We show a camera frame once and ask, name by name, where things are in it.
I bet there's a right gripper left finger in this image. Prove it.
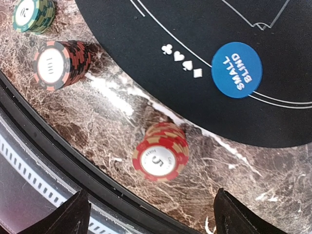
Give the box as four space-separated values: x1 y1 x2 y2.
20 190 91 234

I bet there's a round black poker mat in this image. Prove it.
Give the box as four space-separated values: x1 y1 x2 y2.
77 0 312 148

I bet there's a blue small blind button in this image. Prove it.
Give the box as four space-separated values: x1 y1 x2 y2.
211 41 263 98

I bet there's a red poker chip stack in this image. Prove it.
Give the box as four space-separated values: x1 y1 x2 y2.
132 122 190 182

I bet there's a green poker chip stack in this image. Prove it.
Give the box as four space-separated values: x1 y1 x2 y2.
12 0 56 35

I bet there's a white slotted cable duct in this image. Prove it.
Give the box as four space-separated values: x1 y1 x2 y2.
0 133 115 234

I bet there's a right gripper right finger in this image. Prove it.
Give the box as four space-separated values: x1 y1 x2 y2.
214 188 286 234

